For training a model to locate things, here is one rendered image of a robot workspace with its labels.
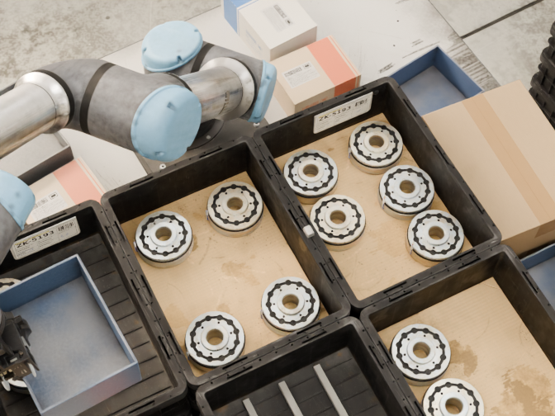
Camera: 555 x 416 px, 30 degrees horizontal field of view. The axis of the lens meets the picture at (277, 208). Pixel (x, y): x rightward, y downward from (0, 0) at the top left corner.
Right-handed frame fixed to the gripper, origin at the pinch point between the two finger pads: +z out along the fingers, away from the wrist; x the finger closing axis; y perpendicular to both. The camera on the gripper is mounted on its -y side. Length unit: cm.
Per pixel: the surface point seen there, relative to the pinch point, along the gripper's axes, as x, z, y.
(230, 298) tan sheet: 34.0, 32.1, -5.5
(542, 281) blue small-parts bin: 89, 50, 15
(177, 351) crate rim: 21.1, 20.9, 2.8
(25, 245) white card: 6.5, 23.1, -29.0
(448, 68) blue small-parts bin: 100, 47, -35
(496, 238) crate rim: 79, 26, 10
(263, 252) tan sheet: 43, 33, -11
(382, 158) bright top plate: 72, 32, -16
